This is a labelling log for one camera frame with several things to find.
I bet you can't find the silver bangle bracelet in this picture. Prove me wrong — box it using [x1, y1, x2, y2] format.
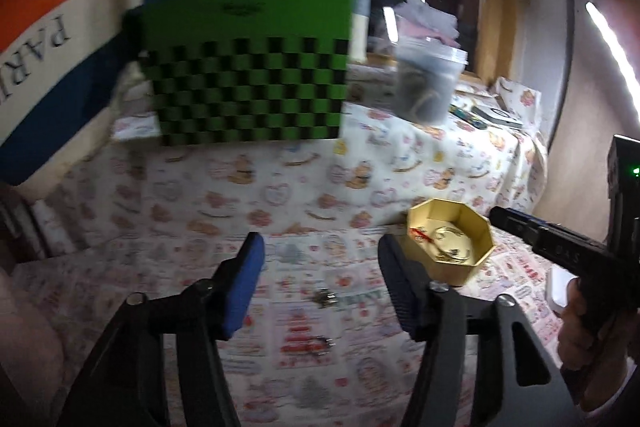
[429, 223, 476, 264]

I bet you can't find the gold octagonal jewelry box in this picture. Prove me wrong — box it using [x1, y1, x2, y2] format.
[400, 198, 495, 287]

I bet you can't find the right hand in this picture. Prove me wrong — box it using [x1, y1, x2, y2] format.
[558, 279, 639, 413]

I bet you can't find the baby bear print cloth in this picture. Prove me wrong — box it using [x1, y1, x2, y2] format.
[34, 66, 547, 255]

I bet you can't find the strawberry print cloth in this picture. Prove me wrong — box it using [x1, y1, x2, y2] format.
[8, 225, 566, 427]

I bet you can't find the silver earring cluster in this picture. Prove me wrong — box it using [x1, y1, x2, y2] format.
[311, 288, 338, 309]

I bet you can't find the clear plastic lidded container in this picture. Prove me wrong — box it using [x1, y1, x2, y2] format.
[392, 37, 468, 126]

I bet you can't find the pink fabric pile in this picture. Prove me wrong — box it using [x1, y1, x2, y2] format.
[394, 0, 460, 48]

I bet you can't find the green black checkered box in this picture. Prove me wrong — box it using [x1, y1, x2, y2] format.
[141, 0, 352, 146]

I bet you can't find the small silver ring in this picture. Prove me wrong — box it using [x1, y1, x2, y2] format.
[301, 336, 336, 358]

